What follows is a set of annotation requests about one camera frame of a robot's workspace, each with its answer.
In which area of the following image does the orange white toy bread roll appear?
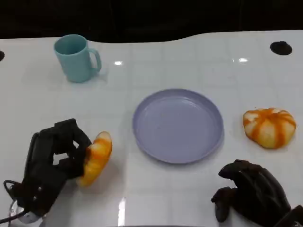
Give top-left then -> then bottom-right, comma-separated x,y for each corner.
242,107 -> 297,149
79,131 -> 113,188

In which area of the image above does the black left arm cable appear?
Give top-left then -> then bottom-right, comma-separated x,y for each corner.
3,180 -> 27,224

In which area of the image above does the pale green mug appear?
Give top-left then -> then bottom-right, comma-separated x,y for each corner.
53,34 -> 102,83

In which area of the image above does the lilac plate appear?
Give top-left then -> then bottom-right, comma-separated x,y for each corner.
132,88 -> 224,165

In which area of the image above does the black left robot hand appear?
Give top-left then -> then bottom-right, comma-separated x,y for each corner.
13,118 -> 92,217

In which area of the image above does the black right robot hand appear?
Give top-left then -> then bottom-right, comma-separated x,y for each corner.
210,159 -> 292,226

